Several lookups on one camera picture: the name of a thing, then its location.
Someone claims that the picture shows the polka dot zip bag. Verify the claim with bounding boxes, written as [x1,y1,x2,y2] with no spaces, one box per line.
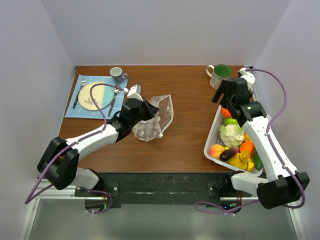
[132,94,174,142]

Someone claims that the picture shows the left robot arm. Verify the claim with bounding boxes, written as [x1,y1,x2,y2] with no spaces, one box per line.
[37,98,160,196]

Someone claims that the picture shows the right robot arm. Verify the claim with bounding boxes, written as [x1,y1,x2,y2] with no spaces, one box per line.
[212,77,310,209]

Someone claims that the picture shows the green interior floral mug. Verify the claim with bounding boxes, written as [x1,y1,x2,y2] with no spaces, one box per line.
[205,64,232,90]

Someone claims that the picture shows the orange fruit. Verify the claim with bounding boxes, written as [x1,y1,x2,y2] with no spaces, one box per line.
[220,107,232,118]

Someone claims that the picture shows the green apple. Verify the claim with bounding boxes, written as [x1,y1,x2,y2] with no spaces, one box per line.
[224,117,238,126]

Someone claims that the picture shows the cream and blue plate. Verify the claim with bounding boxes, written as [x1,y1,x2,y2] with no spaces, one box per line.
[78,81,114,111]

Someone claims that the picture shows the small grey cup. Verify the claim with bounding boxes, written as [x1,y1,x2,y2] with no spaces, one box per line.
[109,66,128,85]

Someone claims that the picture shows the cabbage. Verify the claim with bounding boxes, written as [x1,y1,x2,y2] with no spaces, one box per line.
[219,124,245,148]

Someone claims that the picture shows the white plastic basket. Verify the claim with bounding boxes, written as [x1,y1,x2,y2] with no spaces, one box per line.
[203,105,264,177]

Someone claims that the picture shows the small orange tangerine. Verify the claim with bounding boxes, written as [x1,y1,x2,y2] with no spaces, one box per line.
[239,141,255,155]

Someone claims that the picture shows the blue placemat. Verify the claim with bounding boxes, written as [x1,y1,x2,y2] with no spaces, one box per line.
[65,75,125,119]

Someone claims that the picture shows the peach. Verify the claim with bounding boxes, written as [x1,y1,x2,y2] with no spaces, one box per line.
[209,144,225,159]

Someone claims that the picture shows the purple eggplant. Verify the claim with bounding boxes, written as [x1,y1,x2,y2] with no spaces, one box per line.
[219,146,239,162]

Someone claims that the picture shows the yellow banana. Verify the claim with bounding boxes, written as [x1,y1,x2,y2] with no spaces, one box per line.
[227,151,255,172]

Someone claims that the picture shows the green cucumber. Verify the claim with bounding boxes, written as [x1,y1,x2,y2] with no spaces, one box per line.
[253,149,264,171]

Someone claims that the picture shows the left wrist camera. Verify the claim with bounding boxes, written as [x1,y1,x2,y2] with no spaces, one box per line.
[123,84,143,102]

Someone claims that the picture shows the spoon with black handle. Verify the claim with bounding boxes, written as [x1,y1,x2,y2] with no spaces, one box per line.
[107,84,121,117]

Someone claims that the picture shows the fork with black handle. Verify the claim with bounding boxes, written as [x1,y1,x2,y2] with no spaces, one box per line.
[72,78,86,109]

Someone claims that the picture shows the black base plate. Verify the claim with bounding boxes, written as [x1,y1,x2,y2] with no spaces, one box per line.
[75,172,250,209]

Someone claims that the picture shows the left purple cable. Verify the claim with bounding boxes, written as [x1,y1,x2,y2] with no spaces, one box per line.
[24,83,128,214]

